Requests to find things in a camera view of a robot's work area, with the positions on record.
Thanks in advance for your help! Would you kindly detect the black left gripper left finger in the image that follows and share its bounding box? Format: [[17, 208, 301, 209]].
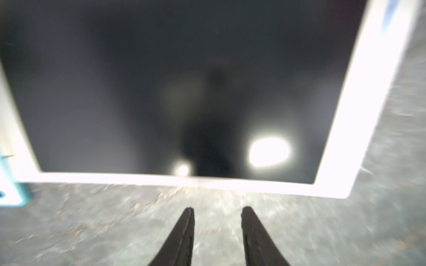
[[149, 207, 195, 266]]

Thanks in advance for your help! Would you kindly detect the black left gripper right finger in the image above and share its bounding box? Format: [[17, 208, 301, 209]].
[[241, 206, 290, 266]]

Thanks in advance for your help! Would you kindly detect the white drawing tablet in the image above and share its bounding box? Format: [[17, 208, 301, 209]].
[[1, 1, 422, 198]]

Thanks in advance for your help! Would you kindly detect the large blue drawing tablet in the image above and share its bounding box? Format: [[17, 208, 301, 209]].
[[1, 155, 32, 207]]

